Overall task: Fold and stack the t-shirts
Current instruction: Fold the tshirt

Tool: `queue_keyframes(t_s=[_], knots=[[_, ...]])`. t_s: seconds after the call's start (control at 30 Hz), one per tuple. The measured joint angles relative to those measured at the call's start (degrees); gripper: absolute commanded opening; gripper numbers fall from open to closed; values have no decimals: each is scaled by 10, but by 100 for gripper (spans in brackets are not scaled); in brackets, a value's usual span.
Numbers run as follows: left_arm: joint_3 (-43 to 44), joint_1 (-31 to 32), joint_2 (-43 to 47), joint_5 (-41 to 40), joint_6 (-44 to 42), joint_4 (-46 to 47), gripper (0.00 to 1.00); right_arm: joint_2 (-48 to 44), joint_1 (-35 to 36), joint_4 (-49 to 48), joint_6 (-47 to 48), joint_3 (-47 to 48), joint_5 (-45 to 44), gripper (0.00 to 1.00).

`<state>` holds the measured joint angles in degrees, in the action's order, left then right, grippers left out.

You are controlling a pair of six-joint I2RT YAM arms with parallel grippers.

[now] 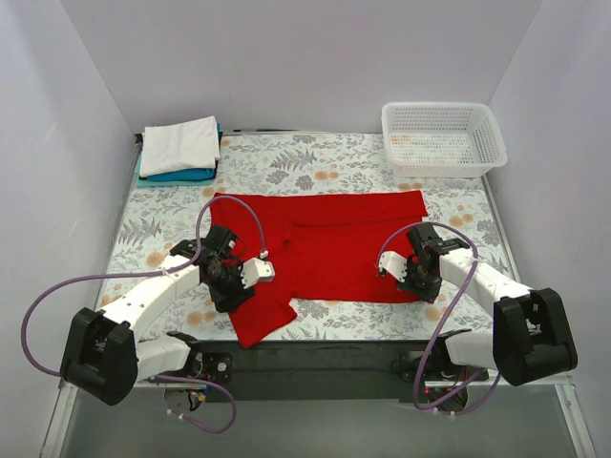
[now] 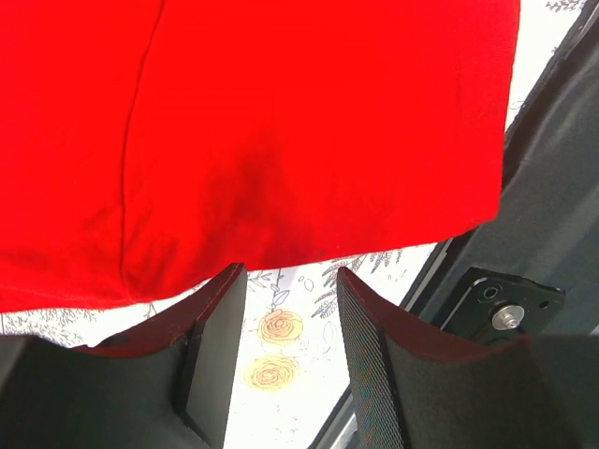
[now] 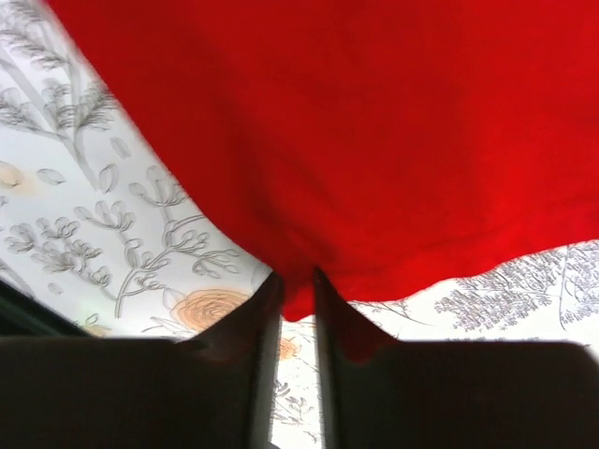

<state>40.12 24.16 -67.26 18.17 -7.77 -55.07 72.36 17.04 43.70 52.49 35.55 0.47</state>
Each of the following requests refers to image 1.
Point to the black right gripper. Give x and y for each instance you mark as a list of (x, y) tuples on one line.
[(417, 287)]

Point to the floral patterned tablecloth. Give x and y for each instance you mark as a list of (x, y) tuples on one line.
[(300, 164)]

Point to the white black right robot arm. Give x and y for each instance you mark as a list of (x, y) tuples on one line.
[(531, 337)]

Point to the white plastic basket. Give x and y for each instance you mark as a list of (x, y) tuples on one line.
[(442, 139)]

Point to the white folded t shirt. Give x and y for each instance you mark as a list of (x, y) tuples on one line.
[(178, 147)]

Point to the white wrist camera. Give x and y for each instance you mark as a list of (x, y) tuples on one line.
[(256, 270), (392, 263)]

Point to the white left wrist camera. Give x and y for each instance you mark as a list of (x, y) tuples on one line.
[(256, 270)]

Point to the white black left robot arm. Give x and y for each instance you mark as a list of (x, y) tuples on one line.
[(127, 318)]

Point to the teal folded t shirt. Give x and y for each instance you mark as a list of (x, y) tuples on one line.
[(186, 177)]

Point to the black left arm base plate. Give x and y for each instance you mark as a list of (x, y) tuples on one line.
[(214, 367)]

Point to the red t shirt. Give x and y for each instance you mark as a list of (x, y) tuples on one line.
[(322, 248)]

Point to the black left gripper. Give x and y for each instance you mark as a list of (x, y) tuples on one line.
[(234, 296)]

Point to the aluminium front rail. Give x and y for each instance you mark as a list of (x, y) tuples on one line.
[(305, 372)]

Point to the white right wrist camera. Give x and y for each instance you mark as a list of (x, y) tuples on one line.
[(392, 263)]

